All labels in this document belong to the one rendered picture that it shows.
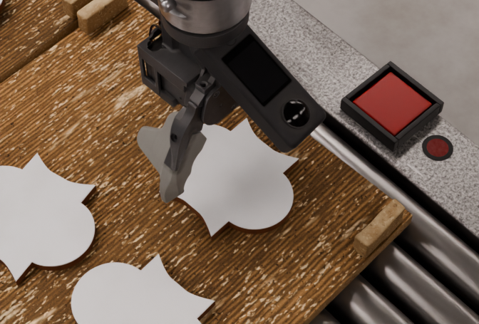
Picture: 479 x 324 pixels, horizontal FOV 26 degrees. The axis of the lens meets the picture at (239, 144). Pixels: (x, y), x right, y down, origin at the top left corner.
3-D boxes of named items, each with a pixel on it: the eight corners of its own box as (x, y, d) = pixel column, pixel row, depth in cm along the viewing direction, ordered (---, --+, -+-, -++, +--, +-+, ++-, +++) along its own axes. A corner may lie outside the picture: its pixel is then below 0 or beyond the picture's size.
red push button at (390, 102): (388, 77, 111) (390, 70, 110) (431, 111, 109) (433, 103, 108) (350, 108, 109) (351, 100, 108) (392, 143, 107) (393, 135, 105)
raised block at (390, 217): (390, 211, 100) (394, 195, 97) (405, 222, 99) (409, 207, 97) (350, 249, 97) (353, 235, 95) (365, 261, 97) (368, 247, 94)
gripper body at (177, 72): (200, 42, 96) (194, -52, 87) (268, 92, 93) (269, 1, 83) (140, 89, 93) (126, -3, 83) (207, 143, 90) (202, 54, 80)
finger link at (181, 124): (183, 154, 94) (221, 75, 90) (197, 166, 93) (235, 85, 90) (150, 163, 90) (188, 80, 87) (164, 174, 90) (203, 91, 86)
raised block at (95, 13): (118, -2, 115) (115, -19, 113) (130, 7, 114) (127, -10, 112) (77, 28, 113) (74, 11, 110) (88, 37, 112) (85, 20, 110)
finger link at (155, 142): (132, 171, 98) (169, 90, 94) (176, 208, 95) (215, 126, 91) (110, 176, 95) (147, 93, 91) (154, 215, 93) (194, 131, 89)
